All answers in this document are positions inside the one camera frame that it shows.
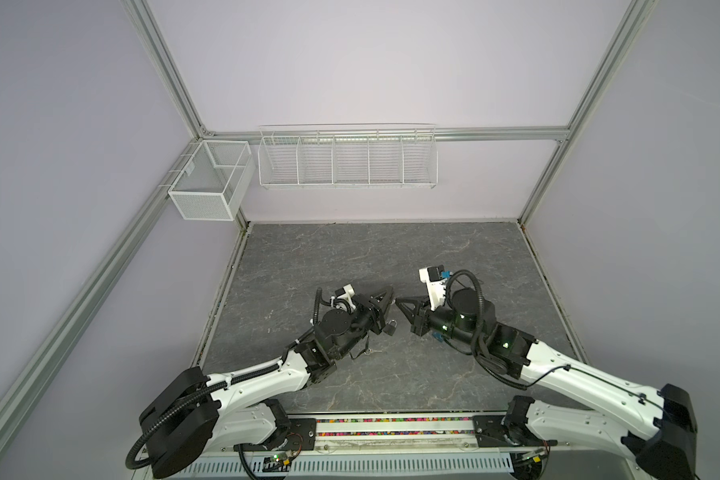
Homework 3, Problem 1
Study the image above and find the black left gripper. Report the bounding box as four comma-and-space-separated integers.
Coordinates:
332, 286, 394, 360

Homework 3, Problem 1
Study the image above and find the dark grey padlock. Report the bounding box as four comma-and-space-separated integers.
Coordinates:
384, 320, 397, 336

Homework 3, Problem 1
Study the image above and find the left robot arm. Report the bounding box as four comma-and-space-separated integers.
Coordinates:
124, 286, 394, 479

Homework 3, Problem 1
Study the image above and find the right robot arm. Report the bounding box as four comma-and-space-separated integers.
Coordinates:
395, 266, 698, 479

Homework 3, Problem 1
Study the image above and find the white mesh box basket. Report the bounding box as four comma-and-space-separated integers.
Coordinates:
168, 140, 256, 221

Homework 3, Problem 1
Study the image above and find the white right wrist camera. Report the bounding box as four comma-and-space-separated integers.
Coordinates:
419, 265, 452, 311

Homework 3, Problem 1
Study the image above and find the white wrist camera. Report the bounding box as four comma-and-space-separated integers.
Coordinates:
419, 265, 452, 311
333, 284, 355, 305

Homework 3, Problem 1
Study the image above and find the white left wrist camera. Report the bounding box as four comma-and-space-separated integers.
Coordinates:
333, 284, 355, 305

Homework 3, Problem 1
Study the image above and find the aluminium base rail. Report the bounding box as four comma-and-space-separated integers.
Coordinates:
137, 410, 655, 480

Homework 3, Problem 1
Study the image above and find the white wire shelf basket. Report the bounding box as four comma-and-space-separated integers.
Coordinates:
258, 123, 439, 189

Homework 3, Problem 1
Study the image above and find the aluminium enclosure frame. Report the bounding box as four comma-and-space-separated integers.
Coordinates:
0, 0, 661, 480

